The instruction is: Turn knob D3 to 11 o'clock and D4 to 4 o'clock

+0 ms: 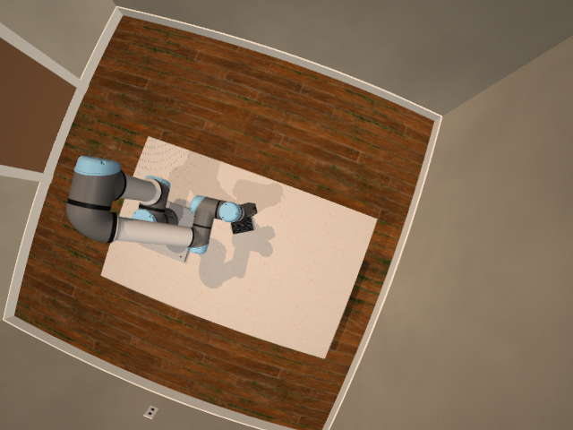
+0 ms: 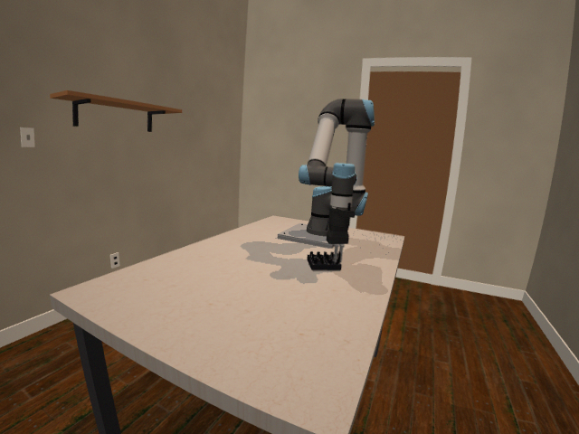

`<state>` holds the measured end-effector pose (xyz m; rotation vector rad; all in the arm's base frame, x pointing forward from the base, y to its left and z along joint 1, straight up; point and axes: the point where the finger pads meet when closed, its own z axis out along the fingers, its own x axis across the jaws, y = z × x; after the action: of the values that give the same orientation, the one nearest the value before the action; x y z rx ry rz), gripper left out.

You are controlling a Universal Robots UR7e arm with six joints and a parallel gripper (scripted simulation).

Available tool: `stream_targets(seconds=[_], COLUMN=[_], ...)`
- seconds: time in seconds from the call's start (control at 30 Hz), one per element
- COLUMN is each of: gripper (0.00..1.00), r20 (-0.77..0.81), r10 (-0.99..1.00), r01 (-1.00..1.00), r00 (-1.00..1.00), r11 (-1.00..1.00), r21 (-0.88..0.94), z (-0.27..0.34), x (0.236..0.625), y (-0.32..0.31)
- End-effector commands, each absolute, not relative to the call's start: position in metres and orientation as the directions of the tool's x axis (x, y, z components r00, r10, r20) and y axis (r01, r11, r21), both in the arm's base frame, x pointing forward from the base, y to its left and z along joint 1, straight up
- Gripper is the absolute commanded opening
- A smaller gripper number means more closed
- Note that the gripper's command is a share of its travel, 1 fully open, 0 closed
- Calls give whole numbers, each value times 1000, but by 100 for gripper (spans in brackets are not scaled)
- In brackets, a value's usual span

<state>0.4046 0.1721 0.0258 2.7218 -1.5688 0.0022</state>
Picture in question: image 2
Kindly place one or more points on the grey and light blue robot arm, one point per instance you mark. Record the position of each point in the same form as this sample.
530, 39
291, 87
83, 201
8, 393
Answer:
358, 116

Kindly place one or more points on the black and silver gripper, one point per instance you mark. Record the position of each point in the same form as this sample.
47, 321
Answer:
338, 222

